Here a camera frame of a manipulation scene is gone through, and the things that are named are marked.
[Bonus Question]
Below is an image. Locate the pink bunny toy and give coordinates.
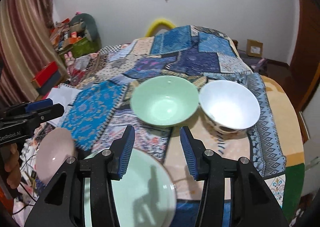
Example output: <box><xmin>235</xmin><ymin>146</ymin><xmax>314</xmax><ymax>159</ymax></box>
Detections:
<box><xmin>64</xmin><ymin>51</ymin><xmax>75</xmax><ymax>70</ymax></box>

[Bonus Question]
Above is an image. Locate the green cardboard box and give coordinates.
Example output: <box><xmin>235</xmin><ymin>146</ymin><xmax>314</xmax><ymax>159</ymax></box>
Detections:
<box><xmin>71</xmin><ymin>38</ymin><xmax>100</xmax><ymax>58</ymax></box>

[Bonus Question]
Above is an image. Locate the white folded cloth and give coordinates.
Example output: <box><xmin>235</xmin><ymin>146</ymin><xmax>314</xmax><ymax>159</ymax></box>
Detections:
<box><xmin>47</xmin><ymin>85</ymin><xmax>82</xmax><ymax>127</ymax></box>

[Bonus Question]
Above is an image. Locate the mint green plate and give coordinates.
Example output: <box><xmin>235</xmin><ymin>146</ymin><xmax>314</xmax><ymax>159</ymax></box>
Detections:
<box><xmin>83</xmin><ymin>147</ymin><xmax>178</xmax><ymax>227</ymax></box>

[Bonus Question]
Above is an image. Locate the white patterned bowl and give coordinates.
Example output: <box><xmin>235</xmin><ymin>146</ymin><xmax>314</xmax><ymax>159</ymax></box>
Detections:
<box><xmin>199</xmin><ymin>80</ymin><xmax>260</xmax><ymax>134</ymax></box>

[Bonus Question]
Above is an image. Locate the pink bowl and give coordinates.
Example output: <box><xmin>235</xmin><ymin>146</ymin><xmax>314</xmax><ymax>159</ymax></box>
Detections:
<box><xmin>35</xmin><ymin>128</ymin><xmax>76</xmax><ymax>185</ymax></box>

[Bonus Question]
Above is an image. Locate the person's left hand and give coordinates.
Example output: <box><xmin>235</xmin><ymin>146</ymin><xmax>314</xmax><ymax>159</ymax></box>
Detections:
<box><xmin>4</xmin><ymin>143</ymin><xmax>21</xmax><ymax>189</ymax></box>

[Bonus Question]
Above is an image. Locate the red flat box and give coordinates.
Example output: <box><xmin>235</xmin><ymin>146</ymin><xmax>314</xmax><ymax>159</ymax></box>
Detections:
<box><xmin>31</xmin><ymin>61</ymin><xmax>58</xmax><ymax>89</ymax></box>

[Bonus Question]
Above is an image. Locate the yellow ring cushion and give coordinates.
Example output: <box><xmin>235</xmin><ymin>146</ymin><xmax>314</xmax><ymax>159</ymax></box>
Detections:
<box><xmin>145</xmin><ymin>18</ymin><xmax>176</xmax><ymax>37</ymax></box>

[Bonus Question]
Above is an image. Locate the patchwork quilt bedspread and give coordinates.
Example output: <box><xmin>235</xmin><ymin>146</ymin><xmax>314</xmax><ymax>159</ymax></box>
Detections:
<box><xmin>22</xmin><ymin>26</ymin><xmax>304</xmax><ymax>226</ymax></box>

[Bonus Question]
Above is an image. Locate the cardboard box by wall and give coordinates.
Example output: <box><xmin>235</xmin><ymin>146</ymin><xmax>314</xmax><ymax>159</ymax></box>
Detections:
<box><xmin>246</xmin><ymin>39</ymin><xmax>263</xmax><ymax>58</ymax></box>

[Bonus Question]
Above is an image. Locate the mint green bowl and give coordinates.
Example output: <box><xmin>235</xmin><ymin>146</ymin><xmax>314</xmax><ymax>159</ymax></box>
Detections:
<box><xmin>130</xmin><ymin>76</ymin><xmax>199</xmax><ymax>127</ymax></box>

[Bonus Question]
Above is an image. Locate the striped pink curtain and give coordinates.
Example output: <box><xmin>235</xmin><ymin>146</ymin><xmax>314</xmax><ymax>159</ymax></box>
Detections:
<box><xmin>1</xmin><ymin>0</ymin><xmax>66</xmax><ymax>107</ymax></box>

